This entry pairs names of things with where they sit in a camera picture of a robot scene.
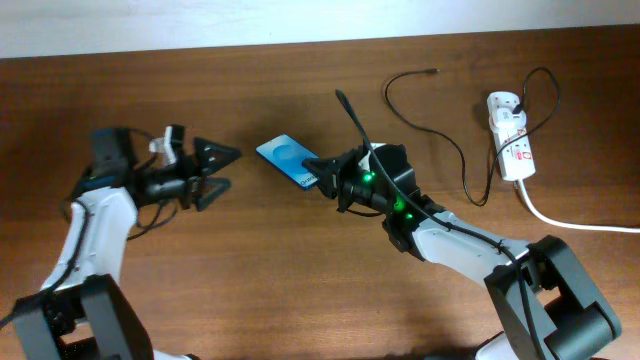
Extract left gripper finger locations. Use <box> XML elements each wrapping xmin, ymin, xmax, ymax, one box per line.
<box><xmin>194</xmin><ymin>137</ymin><xmax>242</xmax><ymax>177</ymax></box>
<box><xmin>194</xmin><ymin>178</ymin><xmax>231</xmax><ymax>211</ymax></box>

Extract blue Galaxy smartphone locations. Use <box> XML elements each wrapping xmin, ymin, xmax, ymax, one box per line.
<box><xmin>256</xmin><ymin>134</ymin><xmax>318</xmax><ymax>190</ymax></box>

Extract black charger cable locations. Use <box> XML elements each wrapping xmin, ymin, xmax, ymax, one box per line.
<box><xmin>383</xmin><ymin>66</ymin><xmax>562</xmax><ymax>208</ymax></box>

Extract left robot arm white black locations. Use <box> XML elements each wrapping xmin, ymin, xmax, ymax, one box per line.
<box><xmin>1</xmin><ymin>125</ymin><xmax>241</xmax><ymax>360</ymax></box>

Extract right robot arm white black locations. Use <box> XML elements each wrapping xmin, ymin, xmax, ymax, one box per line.
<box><xmin>303</xmin><ymin>144</ymin><xmax>622</xmax><ymax>359</ymax></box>

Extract white charger adapter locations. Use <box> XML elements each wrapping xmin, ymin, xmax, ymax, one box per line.
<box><xmin>489</xmin><ymin>107</ymin><xmax>527</xmax><ymax>133</ymax></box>

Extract white power strip cord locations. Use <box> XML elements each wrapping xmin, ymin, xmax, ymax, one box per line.
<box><xmin>514</xmin><ymin>178</ymin><xmax>640</xmax><ymax>235</ymax></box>

